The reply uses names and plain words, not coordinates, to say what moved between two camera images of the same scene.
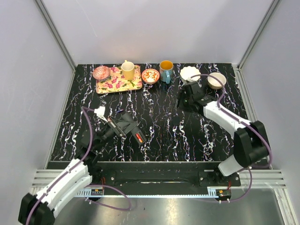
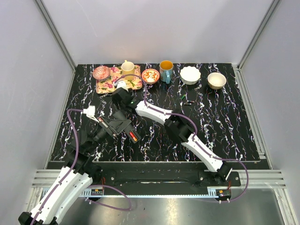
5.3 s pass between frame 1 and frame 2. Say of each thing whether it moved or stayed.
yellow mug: stayed
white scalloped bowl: stayed
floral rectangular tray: stayed
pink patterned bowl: stayed
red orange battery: moved
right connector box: stayed
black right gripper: moved
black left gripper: moved
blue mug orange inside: stayed
